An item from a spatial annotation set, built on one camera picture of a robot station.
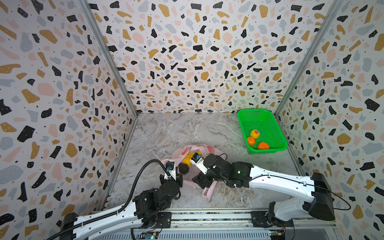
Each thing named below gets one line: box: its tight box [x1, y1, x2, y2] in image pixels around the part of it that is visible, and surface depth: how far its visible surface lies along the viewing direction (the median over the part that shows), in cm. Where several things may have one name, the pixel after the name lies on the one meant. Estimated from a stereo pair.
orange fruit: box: [258, 142, 270, 150], surface depth 99 cm
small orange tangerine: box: [247, 137, 255, 146], surface depth 102 cm
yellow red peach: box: [250, 129, 260, 139], surface depth 105 cm
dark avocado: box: [178, 163, 190, 175], surface depth 88 cm
